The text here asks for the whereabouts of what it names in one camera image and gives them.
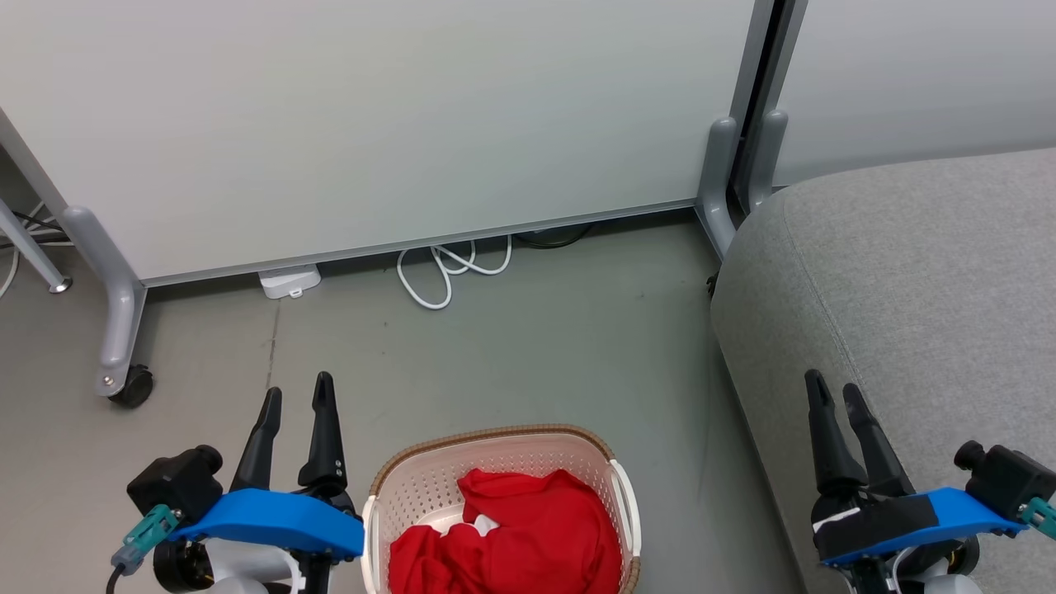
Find black cable under partition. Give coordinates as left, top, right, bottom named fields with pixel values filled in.
left=516, top=223, right=592, bottom=250

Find grey fabric sofa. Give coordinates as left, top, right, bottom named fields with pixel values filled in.
left=711, top=148, right=1056, bottom=594

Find white power adapter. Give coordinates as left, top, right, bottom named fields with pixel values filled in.
left=258, top=264, right=322, bottom=299

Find teal right camera connector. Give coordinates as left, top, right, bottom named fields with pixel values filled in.
left=1021, top=497, right=1056, bottom=541

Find narrow white partition panel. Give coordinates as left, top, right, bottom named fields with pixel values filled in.
left=771, top=0, right=1056, bottom=187

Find black floor cables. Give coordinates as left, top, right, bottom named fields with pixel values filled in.
left=0, top=210, right=71, bottom=248

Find thin white floor cable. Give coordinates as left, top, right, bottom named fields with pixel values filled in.
left=0, top=202, right=46, bottom=299

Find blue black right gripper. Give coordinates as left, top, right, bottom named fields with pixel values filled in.
left=804, top=369, right=1028, bottom=572

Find cream plastic laundry basket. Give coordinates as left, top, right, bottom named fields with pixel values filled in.
left=361, top=424, right=642, bottom=594

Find teal camera connector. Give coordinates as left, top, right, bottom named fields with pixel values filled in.
left=111, top=505, right=181, bottom=576
left=1021, top=497, right=1056, bottom=541

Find grey metal table leg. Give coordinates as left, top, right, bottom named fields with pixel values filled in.
left=0, top=198, right=73, bottom=295

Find teal left camera connector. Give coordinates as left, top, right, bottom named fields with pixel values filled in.
left=111, top=505, right=181, bottom=576

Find grey partition foot with caster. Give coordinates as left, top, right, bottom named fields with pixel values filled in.
left=62, top=206, right=148, bottom=398

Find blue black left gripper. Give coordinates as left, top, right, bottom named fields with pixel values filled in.
left=169, top=371, right=365, bottom=594

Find wide white partition panel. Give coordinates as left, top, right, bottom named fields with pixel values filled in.
left=0, top=0, right=776, bottom=287

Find looped white cable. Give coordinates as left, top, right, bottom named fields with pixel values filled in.
left=397, top=236, right=514, bottom=311

